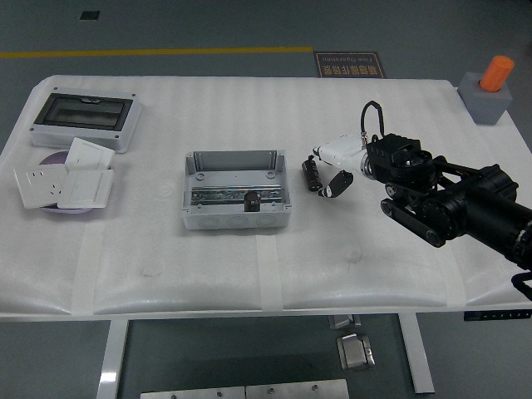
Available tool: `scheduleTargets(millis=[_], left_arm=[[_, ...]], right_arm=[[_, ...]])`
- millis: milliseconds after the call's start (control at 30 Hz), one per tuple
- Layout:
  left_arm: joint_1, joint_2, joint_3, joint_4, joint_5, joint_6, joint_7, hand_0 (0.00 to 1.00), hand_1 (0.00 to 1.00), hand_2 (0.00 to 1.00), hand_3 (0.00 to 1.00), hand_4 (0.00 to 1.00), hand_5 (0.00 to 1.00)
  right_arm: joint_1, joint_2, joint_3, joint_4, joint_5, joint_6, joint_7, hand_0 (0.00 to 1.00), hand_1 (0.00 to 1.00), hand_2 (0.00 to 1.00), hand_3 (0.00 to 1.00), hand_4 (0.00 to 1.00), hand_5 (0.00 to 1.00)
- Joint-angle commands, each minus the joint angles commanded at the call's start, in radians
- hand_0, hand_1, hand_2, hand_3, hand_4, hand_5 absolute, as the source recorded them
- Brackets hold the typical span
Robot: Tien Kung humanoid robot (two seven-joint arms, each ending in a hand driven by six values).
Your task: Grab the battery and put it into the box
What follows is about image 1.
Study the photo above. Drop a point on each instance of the black table control panel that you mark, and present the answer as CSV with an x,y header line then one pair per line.
x,y
496,315

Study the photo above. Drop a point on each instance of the white wall socket panel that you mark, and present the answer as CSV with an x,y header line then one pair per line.
x,y
39,185

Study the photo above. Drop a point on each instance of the metal mounting rail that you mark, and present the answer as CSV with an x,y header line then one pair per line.
x,y
216,194

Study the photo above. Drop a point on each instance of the grey box with dark window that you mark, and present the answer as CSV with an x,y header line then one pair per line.
x,y
83,110

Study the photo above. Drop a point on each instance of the orange cylinder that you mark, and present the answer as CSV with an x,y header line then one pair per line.
x,y
496,72

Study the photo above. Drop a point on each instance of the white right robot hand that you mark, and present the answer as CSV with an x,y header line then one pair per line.
x,y
343,151

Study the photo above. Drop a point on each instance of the grey block holder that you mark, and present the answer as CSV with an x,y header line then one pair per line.
x,y
486,108

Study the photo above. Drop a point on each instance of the purple plate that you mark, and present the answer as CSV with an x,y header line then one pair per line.
x,y
54,159

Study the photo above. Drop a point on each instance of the grey metal plate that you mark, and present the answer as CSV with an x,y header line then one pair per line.
x,y
193,393

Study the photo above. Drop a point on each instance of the black cylindrical battery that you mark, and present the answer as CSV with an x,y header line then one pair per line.
x,y
311,174
252,203

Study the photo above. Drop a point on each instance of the large silver metal block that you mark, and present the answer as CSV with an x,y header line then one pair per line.
x,y
355,351

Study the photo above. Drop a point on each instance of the white foam mat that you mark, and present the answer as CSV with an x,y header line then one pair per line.
x,y
249,116

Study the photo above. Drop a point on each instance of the white wall switch panel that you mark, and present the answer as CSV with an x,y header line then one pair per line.
x,y
85,187
89,154

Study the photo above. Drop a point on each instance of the small silver metal block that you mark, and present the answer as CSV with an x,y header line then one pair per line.
x,y
343,321

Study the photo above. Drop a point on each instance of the white table leg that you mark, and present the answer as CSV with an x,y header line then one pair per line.
x,y
112,357
417,357

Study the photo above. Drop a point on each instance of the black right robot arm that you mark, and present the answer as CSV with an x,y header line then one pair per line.
x,y
482,199

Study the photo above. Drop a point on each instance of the white tape strip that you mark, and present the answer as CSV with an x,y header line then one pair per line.
x,y
86,270

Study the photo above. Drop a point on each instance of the grey open junction box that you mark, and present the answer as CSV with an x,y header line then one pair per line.
x,y
232,220

